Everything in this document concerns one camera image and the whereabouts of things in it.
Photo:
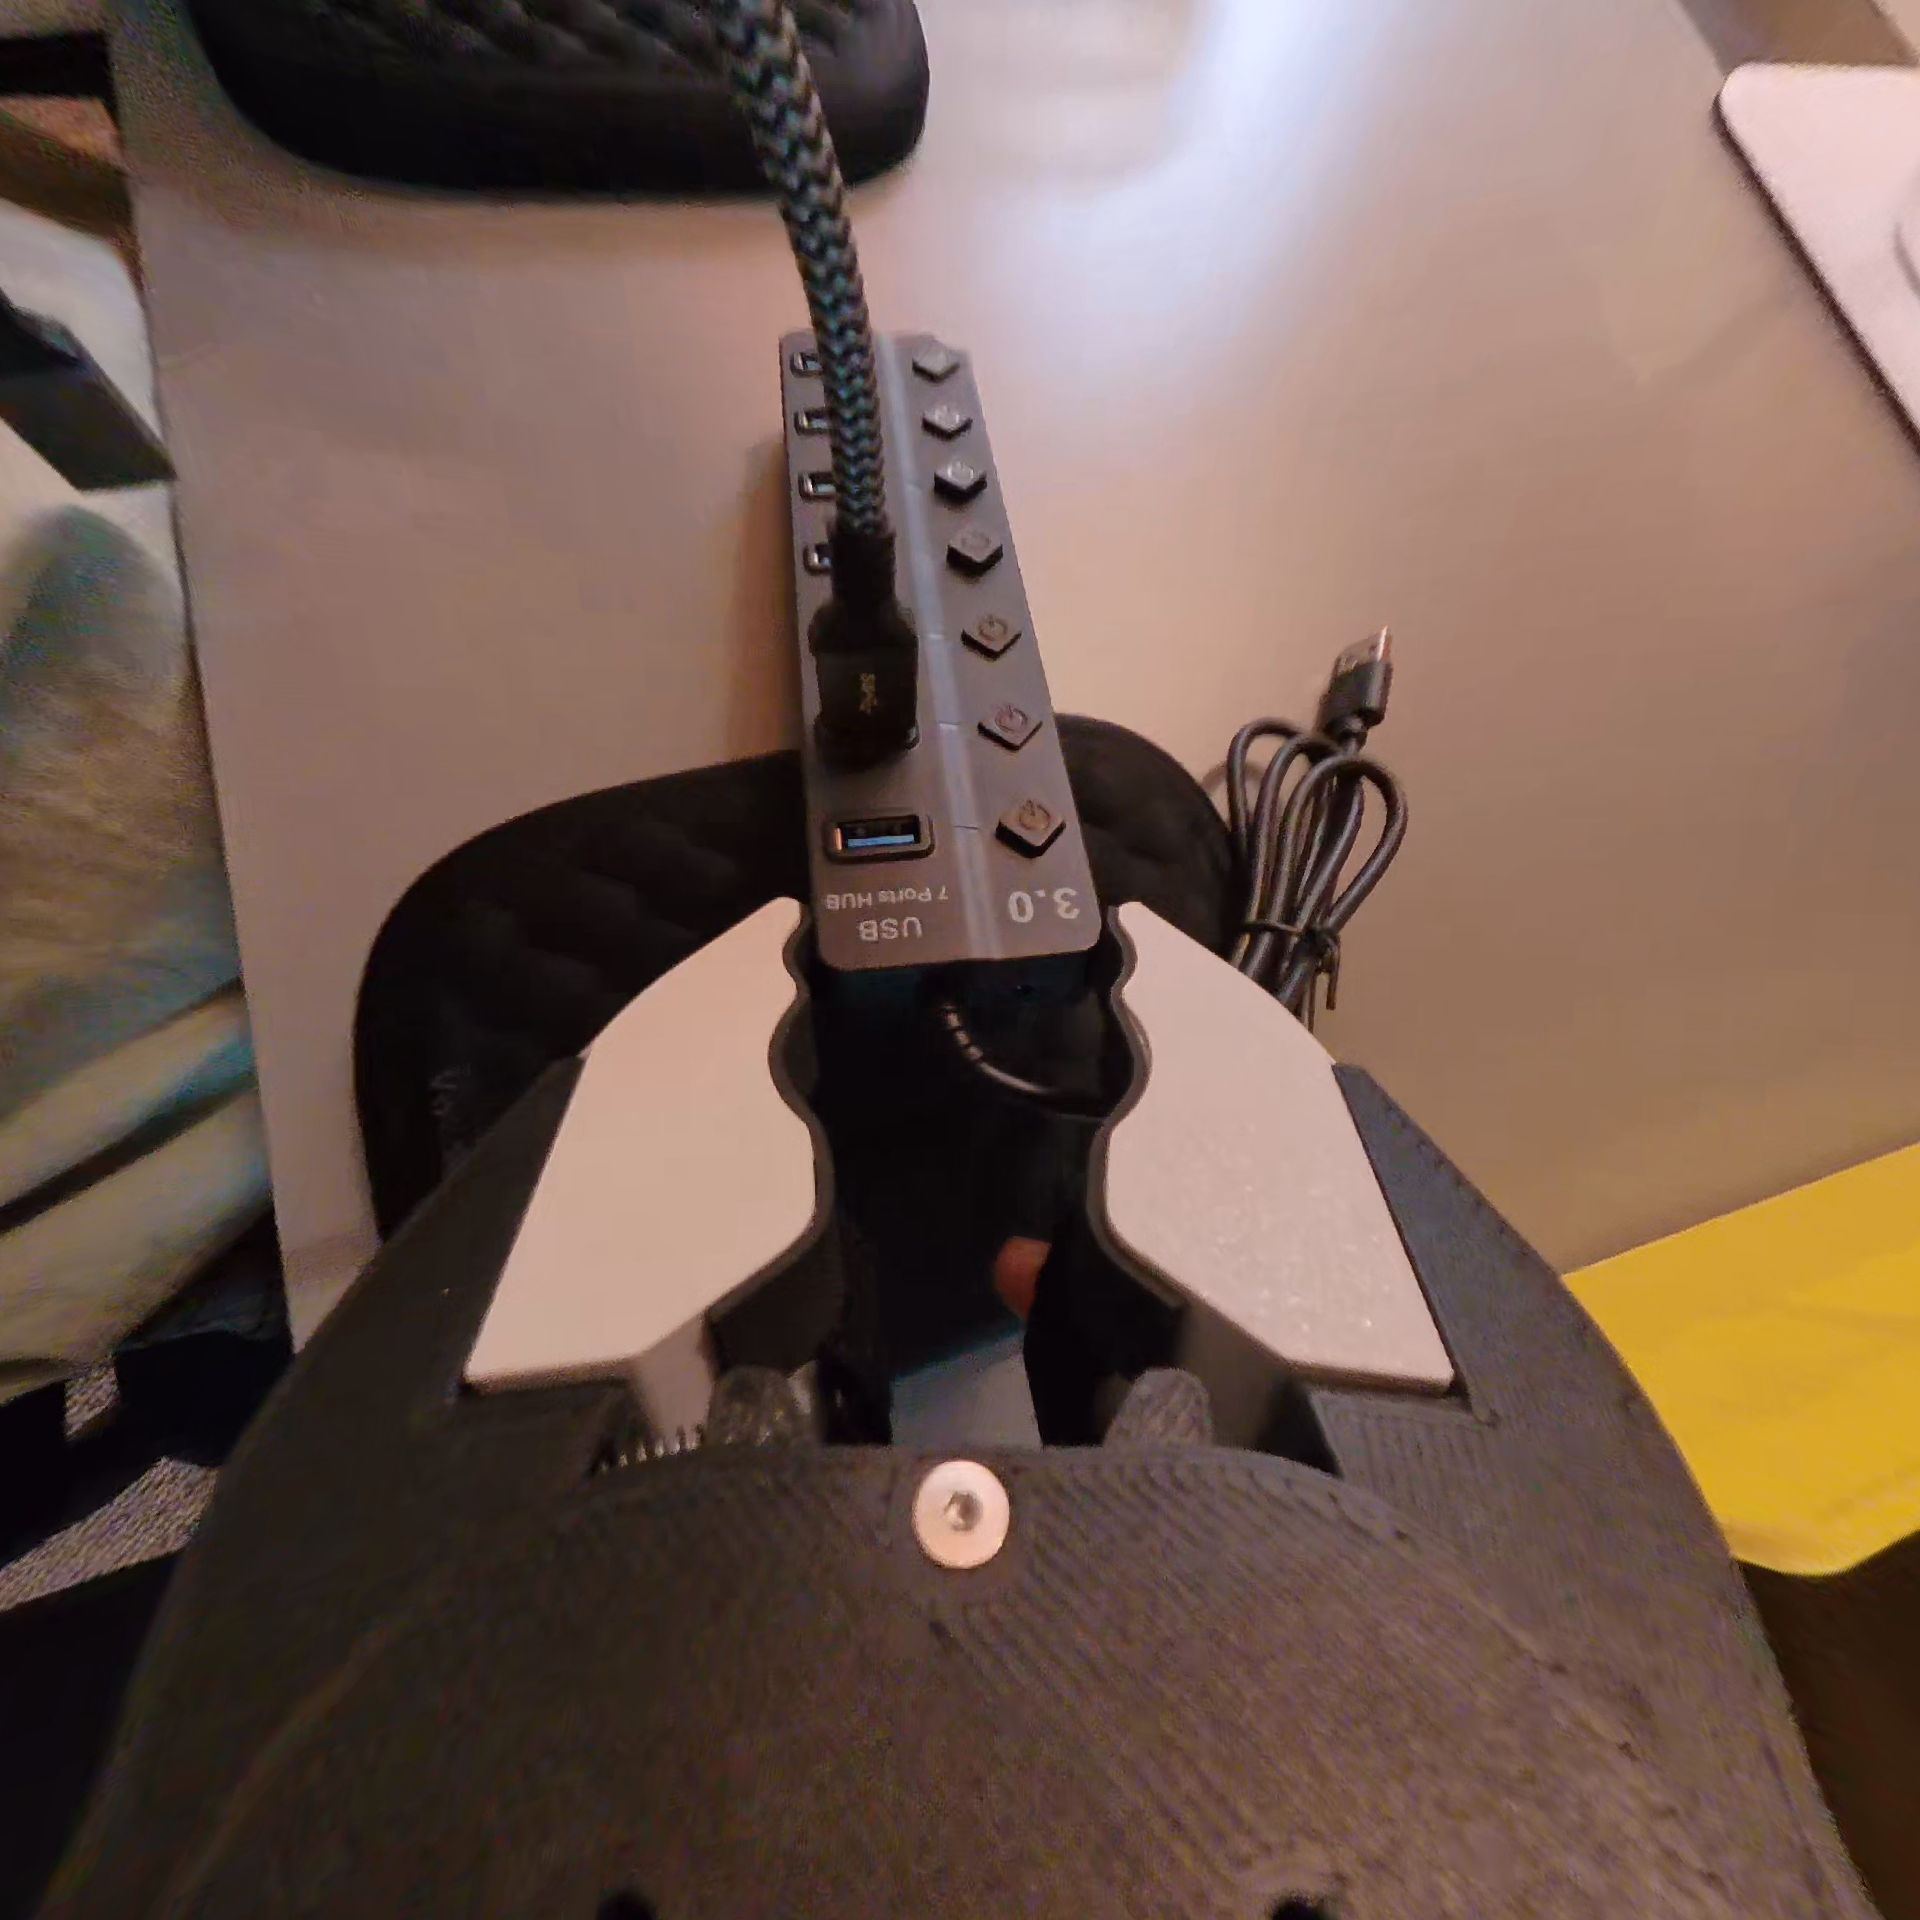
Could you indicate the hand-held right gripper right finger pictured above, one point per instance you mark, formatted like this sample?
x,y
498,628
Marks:
x,y
1275,1201

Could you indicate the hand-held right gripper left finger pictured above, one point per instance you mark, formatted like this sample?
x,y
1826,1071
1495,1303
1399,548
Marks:
x,y
646,1170

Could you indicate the yellow plastic bin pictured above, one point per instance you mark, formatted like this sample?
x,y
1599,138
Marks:
x,y
1769,1348

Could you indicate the black usb hub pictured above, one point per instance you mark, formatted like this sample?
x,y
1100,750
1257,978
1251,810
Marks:
x,y
938,675

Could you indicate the black quilted pad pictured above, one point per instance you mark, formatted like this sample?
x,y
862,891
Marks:
x,y
524,89
569,902

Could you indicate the beige cloth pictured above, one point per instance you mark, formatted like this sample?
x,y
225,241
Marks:
x,y
106,750

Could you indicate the silver laptop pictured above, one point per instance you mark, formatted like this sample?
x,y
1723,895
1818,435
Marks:
x,y
1828,194

